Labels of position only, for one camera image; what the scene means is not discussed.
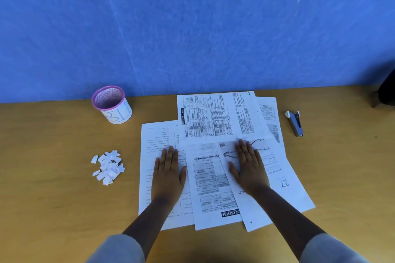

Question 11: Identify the pile of white paper scraps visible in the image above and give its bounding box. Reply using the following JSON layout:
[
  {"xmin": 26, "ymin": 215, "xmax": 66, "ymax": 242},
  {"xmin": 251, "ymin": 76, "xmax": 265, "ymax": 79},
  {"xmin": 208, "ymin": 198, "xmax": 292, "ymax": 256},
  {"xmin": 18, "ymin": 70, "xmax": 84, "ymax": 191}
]
[{"xmin": 90, "ymin": 150, "xmax": 126, "ymax": 186}]

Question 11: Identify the person's left hand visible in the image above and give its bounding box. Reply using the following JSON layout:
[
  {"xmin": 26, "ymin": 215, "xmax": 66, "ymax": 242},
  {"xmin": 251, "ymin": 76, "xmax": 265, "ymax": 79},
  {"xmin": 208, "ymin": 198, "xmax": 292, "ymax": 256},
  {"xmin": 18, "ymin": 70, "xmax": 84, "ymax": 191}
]
[{"xmin": 153, "ymin": 146, "xmax": 188, "ymax": 203}]

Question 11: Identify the pink mesh cup, white label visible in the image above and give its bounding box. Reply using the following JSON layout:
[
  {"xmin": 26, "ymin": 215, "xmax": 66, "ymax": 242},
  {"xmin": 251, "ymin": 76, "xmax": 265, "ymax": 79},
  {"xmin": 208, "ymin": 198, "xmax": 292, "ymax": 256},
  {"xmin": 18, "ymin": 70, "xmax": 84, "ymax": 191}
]
[{"xmin": 91, "ymin": 85, "xmax": 133, "ymax": 125}]

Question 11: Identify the person's right hand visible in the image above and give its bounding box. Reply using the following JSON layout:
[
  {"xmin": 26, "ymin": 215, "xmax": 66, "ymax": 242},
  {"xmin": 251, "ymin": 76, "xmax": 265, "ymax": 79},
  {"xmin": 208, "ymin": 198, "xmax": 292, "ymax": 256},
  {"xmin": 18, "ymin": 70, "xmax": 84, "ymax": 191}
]
[{"xmin": 228, "ymin": 139, "xmax": 271, "ymax": 196}]

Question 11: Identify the person's left forearm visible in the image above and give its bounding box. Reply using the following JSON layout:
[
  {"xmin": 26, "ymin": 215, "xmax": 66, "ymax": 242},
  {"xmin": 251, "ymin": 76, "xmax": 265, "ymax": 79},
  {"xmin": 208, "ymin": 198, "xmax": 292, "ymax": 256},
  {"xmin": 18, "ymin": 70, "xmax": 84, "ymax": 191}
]
[{"xmin": 86, "ymin": 197, "xmax": 183, "ymax": 263}]

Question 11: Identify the paper sheet with black banner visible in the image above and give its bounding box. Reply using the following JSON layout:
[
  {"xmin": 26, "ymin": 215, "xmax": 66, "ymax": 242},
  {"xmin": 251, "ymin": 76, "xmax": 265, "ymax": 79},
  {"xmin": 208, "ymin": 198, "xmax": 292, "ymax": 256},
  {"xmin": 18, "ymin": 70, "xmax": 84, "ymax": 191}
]
[{"xmin": 184, "ymin": 142, "xmax": 243, "ymax": 231}]

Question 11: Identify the dark chair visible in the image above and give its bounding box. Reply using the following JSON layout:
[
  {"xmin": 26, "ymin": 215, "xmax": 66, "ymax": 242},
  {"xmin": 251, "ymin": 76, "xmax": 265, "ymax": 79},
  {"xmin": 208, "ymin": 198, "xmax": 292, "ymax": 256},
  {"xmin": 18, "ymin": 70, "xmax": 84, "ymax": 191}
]
[{"xmin": 370, "ymin": 69, "xmax": 395, "ymax": 108}]

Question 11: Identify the paper sheet with dense tables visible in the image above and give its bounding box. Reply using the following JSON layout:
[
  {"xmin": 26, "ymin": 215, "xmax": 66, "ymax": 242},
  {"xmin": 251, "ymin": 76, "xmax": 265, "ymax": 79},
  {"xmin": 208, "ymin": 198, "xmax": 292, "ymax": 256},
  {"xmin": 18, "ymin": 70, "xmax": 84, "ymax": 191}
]
[{"xmin": 177, "ymin": 90, "xmax": 274, "ymax": 146}]

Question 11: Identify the paper sheet with curve drawing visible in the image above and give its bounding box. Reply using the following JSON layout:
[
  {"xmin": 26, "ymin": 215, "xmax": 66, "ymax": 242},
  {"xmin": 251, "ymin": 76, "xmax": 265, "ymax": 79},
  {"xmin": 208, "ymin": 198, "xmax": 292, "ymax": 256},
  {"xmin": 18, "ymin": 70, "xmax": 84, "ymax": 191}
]
[{"xmin": 217, "ymin": 137, "xmax": 316, "ymax": 233}]

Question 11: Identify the white text-only paper sheet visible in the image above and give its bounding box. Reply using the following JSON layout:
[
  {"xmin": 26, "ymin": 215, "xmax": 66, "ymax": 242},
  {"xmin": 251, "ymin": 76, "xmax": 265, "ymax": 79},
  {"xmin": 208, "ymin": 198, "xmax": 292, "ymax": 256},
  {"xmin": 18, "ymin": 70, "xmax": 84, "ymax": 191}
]
[{"xmin": 138, "ymin": 120, "xmax": 196, "ymax": 231}]

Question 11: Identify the paper sheet with grey boxes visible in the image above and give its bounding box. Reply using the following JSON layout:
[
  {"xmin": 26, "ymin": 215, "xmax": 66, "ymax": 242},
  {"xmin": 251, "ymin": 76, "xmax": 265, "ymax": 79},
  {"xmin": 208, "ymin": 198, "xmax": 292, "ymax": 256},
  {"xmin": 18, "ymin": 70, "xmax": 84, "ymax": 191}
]
[{"xmin": 256, "ymin": 97, "xmax": 286, "ymax": 153}]

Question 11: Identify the person's right forearm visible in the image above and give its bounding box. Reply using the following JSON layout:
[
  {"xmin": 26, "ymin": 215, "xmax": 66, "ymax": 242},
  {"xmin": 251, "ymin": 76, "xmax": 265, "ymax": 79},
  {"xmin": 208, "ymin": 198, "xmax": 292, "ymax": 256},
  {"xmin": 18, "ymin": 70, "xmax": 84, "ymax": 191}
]
[{"xmin": 251, "ymin": 187, "xmax": 371, "ymax": 263}]

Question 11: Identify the blue and silver stapler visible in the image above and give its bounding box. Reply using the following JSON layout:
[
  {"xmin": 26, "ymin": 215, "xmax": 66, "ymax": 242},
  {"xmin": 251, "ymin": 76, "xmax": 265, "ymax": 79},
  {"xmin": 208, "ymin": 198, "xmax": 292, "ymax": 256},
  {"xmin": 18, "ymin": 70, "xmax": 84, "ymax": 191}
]
[{"xmin": 284, "ymin": 111, "xmax": 304, "ymax": 138}]

